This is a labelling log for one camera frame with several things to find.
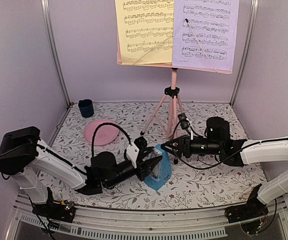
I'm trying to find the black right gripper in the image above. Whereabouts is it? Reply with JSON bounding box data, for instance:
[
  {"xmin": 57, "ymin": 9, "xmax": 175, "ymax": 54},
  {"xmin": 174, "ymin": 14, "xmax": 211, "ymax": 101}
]
[{"xmin": 162, "ymin": 135, "xmax": 222, "ymax": 159}]

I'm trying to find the blue metronome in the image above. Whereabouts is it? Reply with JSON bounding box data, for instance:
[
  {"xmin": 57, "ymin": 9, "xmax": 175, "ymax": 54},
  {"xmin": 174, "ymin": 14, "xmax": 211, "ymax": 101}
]
[{"xmin": 144, "ymin": 144, "xmax": 172, "ymax": 191}]

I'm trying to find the pink music stand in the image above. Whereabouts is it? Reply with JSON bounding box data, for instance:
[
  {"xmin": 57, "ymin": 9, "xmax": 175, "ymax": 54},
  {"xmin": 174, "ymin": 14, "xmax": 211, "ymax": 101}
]
[{"xmin": 117, "ymin": 30, "xmax": 232, "ymax": 136}]

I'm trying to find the yellow sheet music page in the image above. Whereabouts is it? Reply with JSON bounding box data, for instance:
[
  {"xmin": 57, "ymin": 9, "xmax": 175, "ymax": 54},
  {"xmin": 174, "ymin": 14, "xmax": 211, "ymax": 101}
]
[{"xmin": 115, "ymin": 0, "xmax": 174, "ymax": 65}]

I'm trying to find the purple sheet music page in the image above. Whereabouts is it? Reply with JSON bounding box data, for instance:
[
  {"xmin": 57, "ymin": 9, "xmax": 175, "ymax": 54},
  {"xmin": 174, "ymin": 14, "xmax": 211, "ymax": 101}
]
[{"xmin": 172, "ymin": 0, "xmax": 240, "ymax": 73}]

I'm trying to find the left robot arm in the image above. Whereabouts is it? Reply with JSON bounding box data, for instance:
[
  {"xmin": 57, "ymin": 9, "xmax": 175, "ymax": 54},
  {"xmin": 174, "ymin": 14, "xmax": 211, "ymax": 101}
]
[{"xmin": 0, "ymin": 126, "xmax": 163, "ymax": 217}]

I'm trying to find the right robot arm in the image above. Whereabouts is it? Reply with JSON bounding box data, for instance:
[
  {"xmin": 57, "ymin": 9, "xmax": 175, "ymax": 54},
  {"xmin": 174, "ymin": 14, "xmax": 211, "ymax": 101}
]
[{"xmin": 161, "ymin": 116, "xmax": 288, "ymax": 218}]

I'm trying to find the floral table mat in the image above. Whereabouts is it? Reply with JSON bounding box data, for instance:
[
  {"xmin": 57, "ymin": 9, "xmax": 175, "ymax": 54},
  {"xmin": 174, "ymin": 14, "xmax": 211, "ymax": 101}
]
[{"xmin": 38, "ymin": 102, "xmax": 266, "ymax": 210}]

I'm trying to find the pink round plate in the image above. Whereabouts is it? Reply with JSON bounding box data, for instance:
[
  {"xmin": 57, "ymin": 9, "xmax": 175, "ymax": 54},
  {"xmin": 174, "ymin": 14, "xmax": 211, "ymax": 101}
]
[{"xmin": 83, "ymin": 119, "xmax": 120, "ymax": 146}]

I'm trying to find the dark blue cup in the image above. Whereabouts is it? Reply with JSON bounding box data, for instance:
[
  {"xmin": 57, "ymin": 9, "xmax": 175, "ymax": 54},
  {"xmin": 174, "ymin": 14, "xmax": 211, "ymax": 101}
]
[{"xmin": 78, "ymin": 99, "xmax": 94, "ymax": 118}]

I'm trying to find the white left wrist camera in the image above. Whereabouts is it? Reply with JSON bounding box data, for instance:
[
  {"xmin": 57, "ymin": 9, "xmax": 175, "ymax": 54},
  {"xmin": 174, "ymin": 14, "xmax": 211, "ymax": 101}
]
[{"xmin": 124, "ymin": 136, "xmax": 148, "ymax": 169}]

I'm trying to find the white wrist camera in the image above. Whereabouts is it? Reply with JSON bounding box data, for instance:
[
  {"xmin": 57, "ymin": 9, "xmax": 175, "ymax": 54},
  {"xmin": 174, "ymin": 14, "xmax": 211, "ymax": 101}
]
[
  {"xmin": 124, "ymin": 136, "xmax": 148, "ymax": 169},
  {"xmin": 177, "ymin": 112, "xmax": 194, "ymax": 140}
]

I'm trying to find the black right camera cable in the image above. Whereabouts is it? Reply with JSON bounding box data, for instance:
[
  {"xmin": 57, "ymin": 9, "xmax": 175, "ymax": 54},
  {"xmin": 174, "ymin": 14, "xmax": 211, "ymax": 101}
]
[{"xmin": 170, "ymin": 122, "xmax": 288, "ymax": 171}]

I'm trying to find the black camera cable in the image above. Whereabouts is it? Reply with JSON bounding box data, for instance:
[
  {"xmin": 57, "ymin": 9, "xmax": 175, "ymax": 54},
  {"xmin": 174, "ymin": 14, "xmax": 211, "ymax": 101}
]
[
  {"xmin": 170, "ymin": 122, "xmax": 288, "ymax": 171},
  {"xmin": 90, "ymin": 122, "xmax": 132, "ymax": 158}
]

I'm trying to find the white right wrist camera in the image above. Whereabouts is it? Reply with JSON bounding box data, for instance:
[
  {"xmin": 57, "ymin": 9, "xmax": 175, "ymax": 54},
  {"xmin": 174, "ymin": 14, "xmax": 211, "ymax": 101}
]
[{"xmin": 177, "ymin": 112, "xmax": 194, "ymax": 140}]

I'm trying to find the black left camera cable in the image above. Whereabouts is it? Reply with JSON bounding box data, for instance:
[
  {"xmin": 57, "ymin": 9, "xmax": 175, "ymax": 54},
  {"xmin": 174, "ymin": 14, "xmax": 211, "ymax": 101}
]
[{"xmin": 90, "ymin": 122, "xmax": 132, "ymax": 158}]

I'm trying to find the aluminium front rail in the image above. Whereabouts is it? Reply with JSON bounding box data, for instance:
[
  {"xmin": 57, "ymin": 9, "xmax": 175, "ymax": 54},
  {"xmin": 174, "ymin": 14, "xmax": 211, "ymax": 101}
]
[{"xmin": 4, "ymin": 193, "xmax": 288, "ymax": 240}]

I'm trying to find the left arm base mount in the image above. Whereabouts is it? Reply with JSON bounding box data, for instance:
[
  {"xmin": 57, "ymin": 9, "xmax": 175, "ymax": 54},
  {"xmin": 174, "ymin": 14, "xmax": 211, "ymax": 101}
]
[{"xmin": 32, "ymin": 202, "xmax": 76, "ymax": 223}]

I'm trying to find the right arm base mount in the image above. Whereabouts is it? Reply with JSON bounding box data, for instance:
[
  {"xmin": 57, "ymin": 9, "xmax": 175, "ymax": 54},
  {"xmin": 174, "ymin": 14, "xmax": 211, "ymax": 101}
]
[{"xmin": 224, "ymin": 203, "xmax": 269, "ymax": 223}]

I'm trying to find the right aluminium frame post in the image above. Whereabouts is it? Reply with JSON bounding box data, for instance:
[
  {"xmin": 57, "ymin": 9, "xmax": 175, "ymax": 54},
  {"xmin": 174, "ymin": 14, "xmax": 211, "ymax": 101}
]
[{"xmin": 229, "ymin": 0, "xmax": 259, "ymax": 108}]

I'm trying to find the aluminium frame post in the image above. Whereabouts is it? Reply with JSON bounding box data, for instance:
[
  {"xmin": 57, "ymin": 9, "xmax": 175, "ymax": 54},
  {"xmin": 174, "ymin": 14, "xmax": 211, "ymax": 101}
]
[
  {"xmin": 229, "ymin": 0, "xmax": 259, "ymax": 108},
  {"xmin": 40, "ymin": 0, "xmax": 71, "ymax": 108}
]

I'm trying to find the left aluminium frame post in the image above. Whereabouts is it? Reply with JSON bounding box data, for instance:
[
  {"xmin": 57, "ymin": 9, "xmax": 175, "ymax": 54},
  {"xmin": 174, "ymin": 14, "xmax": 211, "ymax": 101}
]
[{"xmin": 40, "ymin": 0, "xmax": 71, "ymax": 108}]

